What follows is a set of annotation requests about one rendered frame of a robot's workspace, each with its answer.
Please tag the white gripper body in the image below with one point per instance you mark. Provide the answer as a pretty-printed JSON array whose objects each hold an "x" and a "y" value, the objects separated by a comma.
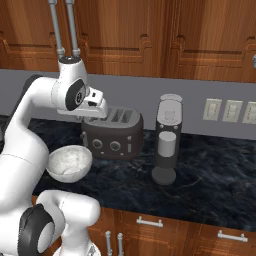
[{"x": 95, "y": 110}]

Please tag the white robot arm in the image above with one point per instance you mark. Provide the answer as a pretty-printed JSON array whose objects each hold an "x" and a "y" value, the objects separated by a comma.
[{"x": 20, "y": 156}]

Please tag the white speckled bowl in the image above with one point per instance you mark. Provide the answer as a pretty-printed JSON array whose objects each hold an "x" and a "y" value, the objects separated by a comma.
[{"x": 68, "y": 164}]

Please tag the wooden base cabinet door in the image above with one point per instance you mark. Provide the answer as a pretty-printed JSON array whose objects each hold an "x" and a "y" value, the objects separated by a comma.
[
  {"x": 156, "y": 245},
  {"x": 99, "y": 238}
]

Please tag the dark grey toaster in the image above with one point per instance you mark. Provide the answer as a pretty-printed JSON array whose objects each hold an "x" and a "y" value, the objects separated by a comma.
[{"x": 113, "y": 140}]

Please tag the grey coffee machine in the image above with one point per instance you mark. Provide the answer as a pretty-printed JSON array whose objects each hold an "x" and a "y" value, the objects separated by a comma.
[{"x": 168, "y": 133}]

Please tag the wooden drawer front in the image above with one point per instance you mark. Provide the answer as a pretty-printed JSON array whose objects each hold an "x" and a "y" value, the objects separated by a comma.
[
  {"x": 206, "y": 240},
  {"x": 173, "y": 225}
]

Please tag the wooden wall cabinet door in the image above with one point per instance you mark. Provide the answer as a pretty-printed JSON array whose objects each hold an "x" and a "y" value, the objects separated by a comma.
[
  {"x": 213, "y": 36},
  {"x": 26, "y": 30},
  {"x": 120, "y": 33}
]

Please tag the white wall socket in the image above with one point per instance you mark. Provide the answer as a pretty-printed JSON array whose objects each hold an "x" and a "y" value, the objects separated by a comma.
[
  {"x": 212, "y": 109},
  {"x": 250, "y": 113},
  {"x": 232, "y": 111}
]

